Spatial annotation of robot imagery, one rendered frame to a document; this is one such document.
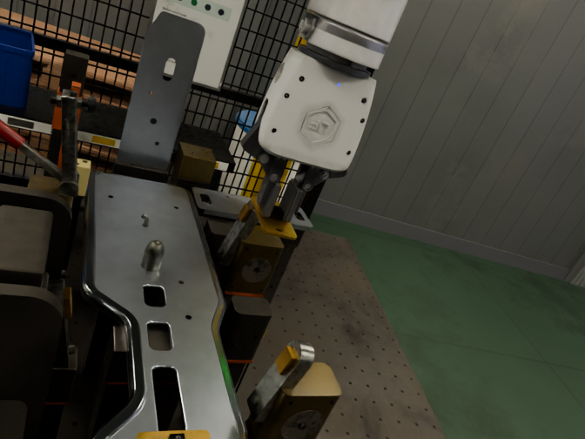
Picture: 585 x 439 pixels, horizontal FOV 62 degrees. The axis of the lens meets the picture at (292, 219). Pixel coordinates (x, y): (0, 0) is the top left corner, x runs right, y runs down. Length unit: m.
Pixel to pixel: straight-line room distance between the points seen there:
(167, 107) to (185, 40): 0.15
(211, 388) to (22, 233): 0.31
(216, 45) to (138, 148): 0.40
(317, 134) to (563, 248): 4.72
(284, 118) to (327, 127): 0.04
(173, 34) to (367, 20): 0.70
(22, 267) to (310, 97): 0.30
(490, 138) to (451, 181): 0.44
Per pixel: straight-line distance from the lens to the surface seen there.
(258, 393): 0.69
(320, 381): 0.69
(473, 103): 3.97
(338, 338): 1.39
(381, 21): 0.47
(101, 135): 1.22
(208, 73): 1.43
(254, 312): 0.84
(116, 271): 0.82
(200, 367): 0.70
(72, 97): 0.84
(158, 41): 1.10
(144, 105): 1.14
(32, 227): 0.55
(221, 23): 1.40
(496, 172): 4.31
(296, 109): 0.47
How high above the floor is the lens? 1.48
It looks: 24 degrees down
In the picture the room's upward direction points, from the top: 23 degrees clockwise
